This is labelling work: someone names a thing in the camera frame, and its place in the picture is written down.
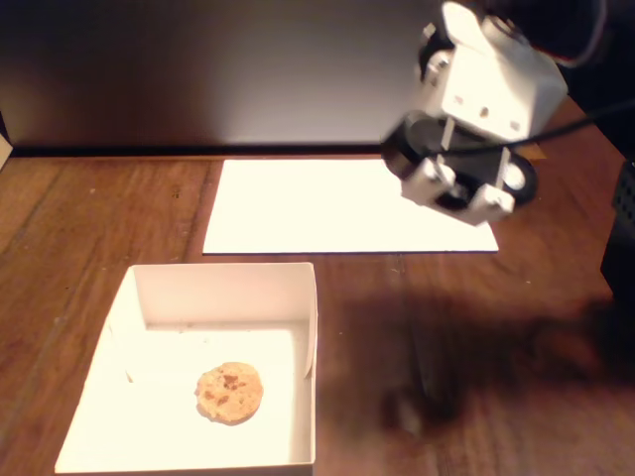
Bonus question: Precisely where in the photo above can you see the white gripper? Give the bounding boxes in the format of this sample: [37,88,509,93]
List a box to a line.
[419,1,570,145]

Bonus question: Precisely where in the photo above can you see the round mini cookie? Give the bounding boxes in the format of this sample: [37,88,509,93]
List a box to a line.
[193,361,265,425]

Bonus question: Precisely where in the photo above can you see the black mesh box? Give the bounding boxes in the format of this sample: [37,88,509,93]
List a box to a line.
[599,158,635,298]

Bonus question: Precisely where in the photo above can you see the white cardboard box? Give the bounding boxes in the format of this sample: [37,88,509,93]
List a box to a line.
[53,262,318,476]

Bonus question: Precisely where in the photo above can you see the white paper sheet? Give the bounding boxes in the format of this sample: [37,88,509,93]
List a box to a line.
[201,158,500,255]

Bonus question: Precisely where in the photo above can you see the dark grey computer case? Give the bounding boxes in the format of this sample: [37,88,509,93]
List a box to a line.
[0,0,447,155]

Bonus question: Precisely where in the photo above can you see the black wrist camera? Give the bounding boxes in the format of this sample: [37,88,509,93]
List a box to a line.
[380,111,541,210]

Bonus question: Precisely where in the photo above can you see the red and white servo wires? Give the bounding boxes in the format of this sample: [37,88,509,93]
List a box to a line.
[555,0,610,69]

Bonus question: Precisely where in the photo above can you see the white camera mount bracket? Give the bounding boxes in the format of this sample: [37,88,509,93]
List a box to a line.
[400,157,517,228]

